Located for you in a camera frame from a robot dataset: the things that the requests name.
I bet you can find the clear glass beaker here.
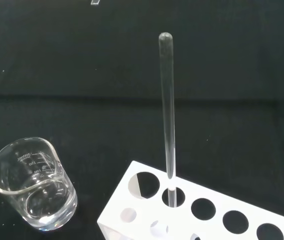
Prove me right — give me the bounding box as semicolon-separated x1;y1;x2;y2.
0;136;78;231

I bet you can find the black bench cloth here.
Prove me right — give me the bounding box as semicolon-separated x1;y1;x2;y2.
0;0;284;240

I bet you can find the white test tube rack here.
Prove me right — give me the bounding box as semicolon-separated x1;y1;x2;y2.
96;160;284;240

